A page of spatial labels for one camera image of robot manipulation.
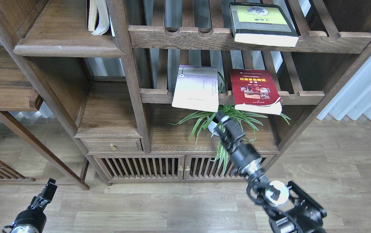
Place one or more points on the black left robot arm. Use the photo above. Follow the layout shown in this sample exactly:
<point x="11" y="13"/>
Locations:
<point x="33" y="219"/>

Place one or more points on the large wooden bookshelf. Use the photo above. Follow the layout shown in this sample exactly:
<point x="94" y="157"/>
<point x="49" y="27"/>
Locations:
<point x="106" y="89"/>

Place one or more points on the wooden side table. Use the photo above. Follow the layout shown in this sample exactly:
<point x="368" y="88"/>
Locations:
<point x="18" y="95"/>

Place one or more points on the upright cream books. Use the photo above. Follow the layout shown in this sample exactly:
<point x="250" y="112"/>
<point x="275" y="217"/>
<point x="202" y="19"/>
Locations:
<point x="98" y="18"/>

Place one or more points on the red cover book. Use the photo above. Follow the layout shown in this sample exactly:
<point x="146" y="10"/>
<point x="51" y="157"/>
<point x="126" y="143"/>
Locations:
<point x="255" y="91"/>

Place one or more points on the white plant pot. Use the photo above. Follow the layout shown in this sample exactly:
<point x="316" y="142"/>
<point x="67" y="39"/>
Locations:
<point x="212" y="126"/>

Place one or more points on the thick yellow grey book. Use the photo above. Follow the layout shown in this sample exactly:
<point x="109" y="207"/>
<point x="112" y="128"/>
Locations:
<point x="261" y="24"/>

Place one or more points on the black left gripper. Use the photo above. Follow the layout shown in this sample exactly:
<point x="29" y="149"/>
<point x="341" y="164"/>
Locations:
<point x="45" y="197"/>

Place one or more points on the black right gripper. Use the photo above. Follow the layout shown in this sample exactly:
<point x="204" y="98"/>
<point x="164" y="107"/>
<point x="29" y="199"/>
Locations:
<point x="243" y="155"/>

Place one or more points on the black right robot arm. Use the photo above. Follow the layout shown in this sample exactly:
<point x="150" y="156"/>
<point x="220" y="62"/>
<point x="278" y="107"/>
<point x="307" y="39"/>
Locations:
<point x="289" y="208"/>

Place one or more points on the green spider plant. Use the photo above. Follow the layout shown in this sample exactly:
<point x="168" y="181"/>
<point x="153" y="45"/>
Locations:
<point x="205" y="118"/>

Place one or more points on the white lavender cover book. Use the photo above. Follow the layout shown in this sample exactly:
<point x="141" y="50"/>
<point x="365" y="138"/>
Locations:
<point x="196" y="88"/>

